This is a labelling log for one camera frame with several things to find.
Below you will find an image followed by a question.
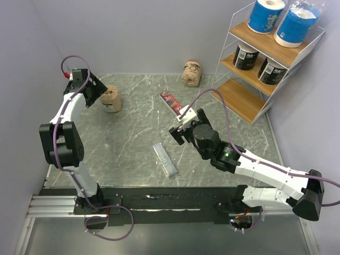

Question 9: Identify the brown paper roll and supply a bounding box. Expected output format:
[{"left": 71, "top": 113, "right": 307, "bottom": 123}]
[{"left": 100, "top": 85, "right": 122, "bottom": 113}]

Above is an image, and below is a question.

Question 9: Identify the black paper roll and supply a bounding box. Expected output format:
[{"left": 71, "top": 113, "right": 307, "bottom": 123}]
[{"left": 258, "top": 57, "right": 287, "bottom": 86}]

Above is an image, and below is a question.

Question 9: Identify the blue printed paper roll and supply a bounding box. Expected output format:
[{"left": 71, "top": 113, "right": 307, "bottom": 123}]
[{"left": 247, "top": 0, "right": 287, "bottom": 34}]

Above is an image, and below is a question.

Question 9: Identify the blue clear-wrapped paper roll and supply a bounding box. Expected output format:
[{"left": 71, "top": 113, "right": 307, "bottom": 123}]
[{"left": 274, "top": 0, "right": 329, "bottom": 48}]

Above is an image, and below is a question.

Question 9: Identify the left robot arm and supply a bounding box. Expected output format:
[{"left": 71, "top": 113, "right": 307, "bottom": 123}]
[{"left": 39, "top": 69, "right": 107, "bottom": 214}]

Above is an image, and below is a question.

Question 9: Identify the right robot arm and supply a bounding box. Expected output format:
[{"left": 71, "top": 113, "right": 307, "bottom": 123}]
[{"left": 169, "top": 106, "right": 325, "bottom": 221}]

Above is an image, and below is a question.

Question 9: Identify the bottom wooden shelf board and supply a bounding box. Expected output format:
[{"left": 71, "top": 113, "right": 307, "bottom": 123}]
[{"left": 217, "top": 78, "right": 266, "bottom": 125}]

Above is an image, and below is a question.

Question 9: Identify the wooden shelf board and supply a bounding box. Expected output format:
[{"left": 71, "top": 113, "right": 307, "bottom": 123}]
[
  {"left": 229, "top": 21, "right": 308, "bottom": 67},
  {"left": 217, "top": 78, "right": 266, "bottom": 125},
  {"left": 220, "top": 53, "right": 291, "bottom": 96}
]

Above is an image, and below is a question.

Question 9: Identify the middle wooden shelf board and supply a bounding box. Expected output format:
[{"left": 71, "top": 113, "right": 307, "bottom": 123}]
[{"left": 220, "top": 53, "right": 291, "bottom": 96}]

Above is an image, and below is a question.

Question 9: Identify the top wooden shelf board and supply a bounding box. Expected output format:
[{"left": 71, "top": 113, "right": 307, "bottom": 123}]
[{"left": 229, "top": 21, "right": 308, "bottom": 67}]

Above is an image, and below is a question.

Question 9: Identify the silver toothpaste box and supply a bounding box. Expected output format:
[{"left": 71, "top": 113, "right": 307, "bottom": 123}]
[{"left": 153, "top": 143, "right": 177, "bottom": 177}]

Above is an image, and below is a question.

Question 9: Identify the red toothpaste box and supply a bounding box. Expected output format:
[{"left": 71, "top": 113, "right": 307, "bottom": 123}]
[{"left": 159, "top": 90, "right": 182, "bottom": 116}]

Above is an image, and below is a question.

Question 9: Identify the brown roll with bear print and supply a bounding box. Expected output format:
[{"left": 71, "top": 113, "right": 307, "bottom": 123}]
[{"left": 182, "top": 61, "right": 202, "bottom": 87}]

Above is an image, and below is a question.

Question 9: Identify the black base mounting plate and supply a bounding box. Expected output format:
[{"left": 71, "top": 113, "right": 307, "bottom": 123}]
[{"left": 73, "top": 185, "right": 260, "bottom": 226}]

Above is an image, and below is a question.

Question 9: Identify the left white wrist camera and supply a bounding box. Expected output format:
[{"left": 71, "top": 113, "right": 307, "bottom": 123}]
[{"left": 63, "top": 72, "right": 73, "bottom": 80}]

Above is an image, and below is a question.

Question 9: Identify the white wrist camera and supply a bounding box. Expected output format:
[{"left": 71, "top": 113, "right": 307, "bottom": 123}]
[
  {"left": 176, "top": 105, "right": 199, "bottom": 130},
  {"left": 63, "top": 72, "right": 73, "bottom": 80}
]

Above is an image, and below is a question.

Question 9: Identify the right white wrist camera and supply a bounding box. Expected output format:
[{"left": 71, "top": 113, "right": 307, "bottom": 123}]
[{"left": 176, "top": 105, "right": 199, "bottom": 130}]

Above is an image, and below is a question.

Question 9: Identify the white wire shelf rack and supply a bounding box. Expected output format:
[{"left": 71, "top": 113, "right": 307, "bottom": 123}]
[{"left": 212, "top": 3, "right": 326, "bottom": 124}]

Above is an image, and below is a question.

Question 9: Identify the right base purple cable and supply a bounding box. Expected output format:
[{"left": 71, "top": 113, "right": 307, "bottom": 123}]
[{"left": 233, "top": 207, "right": 266, "bottom": 234}]

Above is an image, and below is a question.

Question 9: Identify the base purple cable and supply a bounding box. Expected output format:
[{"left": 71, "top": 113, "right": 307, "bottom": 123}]
[
  {"left": 84, "top": 207, "right": 135, "bottom": 242},
  {"left": 233, "top": 207, "right": 266, "bottom": 234}
]

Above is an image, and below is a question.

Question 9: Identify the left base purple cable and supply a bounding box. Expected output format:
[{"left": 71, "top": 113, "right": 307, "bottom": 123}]
[{"left": 84, "top": 207, "right": 135, "bottom": 242}]

